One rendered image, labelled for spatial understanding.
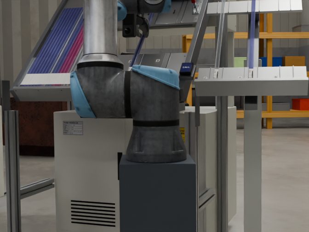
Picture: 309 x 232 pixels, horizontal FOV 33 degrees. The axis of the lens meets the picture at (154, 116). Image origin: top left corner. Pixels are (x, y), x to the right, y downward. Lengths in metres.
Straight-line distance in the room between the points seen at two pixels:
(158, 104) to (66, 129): 1.13
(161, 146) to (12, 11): 10.73
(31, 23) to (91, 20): 10.45
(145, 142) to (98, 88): 0.17
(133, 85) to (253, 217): 0.83
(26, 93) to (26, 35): 9.70
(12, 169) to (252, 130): 0.94
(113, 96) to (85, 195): 1.13
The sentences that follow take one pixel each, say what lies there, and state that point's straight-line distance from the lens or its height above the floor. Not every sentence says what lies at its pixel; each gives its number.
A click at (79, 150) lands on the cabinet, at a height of 0.45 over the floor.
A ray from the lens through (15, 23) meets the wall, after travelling 11.81.
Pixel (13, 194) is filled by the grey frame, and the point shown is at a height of 0.31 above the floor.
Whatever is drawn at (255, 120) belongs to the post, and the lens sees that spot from 1.82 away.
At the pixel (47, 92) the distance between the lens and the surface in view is 1.99.
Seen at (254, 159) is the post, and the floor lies 0.47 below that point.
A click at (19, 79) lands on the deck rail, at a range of 2.09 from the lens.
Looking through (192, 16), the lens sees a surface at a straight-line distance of 2.08.
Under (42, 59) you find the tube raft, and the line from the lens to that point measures 2.14.
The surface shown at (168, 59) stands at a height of 0.83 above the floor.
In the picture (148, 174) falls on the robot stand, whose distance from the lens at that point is 1.21.
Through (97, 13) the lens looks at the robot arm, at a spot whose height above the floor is 0.91.
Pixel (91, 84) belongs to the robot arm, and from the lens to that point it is 1.24.
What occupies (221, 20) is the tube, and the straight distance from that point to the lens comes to 1.88.
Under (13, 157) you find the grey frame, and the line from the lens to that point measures 2.10.
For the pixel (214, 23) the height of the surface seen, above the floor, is 1.01.
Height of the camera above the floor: 0.73
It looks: 3 degrees down
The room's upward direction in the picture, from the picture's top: 1 degrees counter-clockwise
